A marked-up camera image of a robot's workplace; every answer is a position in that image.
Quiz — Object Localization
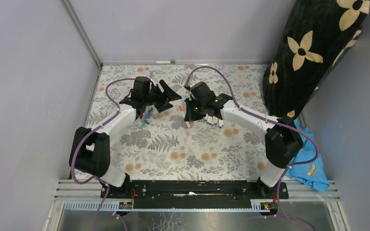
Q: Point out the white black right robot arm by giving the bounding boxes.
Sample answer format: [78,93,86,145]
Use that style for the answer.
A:
[185,82,304,198]

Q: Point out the white marker on ledge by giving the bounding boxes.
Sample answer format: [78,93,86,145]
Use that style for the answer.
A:
[155,60,176,64]

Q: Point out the grey slotted cable duct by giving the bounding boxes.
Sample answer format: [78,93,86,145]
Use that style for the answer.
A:
[63,200,270,212]

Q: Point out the black floral cushion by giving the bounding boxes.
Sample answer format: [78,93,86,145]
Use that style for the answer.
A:
[262,0,370,118]

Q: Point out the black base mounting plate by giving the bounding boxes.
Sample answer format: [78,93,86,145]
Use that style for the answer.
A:
[100,180,289,209]

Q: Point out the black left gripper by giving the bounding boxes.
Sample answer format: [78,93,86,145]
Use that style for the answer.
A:
[143,79,181,113]

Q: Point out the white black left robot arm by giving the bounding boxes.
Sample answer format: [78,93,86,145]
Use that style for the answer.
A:
[69,77,182,198]

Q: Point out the aluminium frame rails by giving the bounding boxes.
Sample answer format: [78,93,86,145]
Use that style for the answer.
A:
[54,179,341,202]

